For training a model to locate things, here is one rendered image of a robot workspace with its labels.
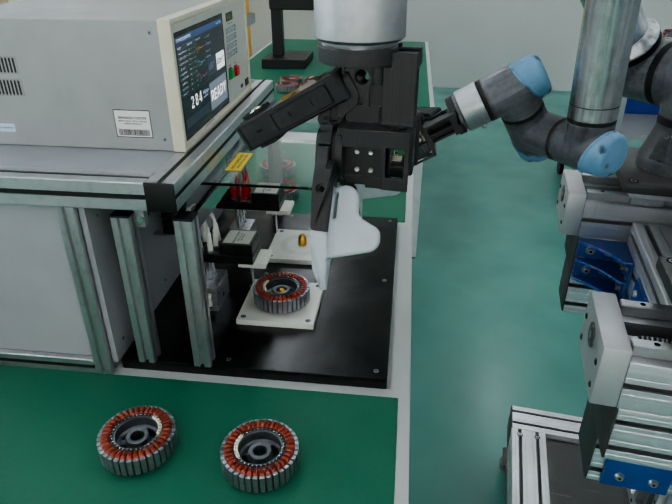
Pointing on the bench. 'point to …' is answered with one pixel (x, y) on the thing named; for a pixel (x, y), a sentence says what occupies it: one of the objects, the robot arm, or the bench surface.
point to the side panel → (49, 293)
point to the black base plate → (352, 347)
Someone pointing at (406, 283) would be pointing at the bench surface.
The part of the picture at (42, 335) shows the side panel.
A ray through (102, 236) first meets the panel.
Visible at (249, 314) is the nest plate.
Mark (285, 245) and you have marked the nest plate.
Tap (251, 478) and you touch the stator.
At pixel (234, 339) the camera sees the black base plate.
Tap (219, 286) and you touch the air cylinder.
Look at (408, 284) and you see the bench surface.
